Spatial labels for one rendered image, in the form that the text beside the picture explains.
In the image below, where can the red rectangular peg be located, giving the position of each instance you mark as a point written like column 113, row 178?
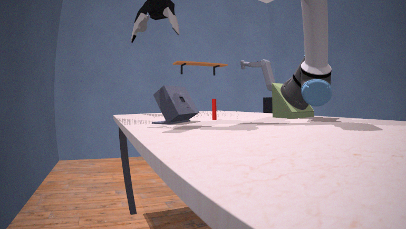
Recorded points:
column 214, row 113

